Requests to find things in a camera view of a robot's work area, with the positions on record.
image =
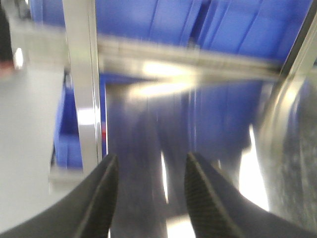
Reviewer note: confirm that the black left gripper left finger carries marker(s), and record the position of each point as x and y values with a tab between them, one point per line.
86	212

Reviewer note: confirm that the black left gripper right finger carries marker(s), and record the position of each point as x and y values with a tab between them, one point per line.
218	210

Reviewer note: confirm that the blue bin under rack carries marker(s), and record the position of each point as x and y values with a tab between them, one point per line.
130	131

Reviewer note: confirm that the blue plastic bin left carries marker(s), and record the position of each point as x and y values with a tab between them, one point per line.
161	21

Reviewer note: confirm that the blue plastic bin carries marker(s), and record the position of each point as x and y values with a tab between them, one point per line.
161	21
264	29

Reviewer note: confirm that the blue plastic bin right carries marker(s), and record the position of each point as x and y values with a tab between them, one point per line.
264	29

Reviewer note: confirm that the stainless steel rack frame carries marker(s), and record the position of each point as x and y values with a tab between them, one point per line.
166	61

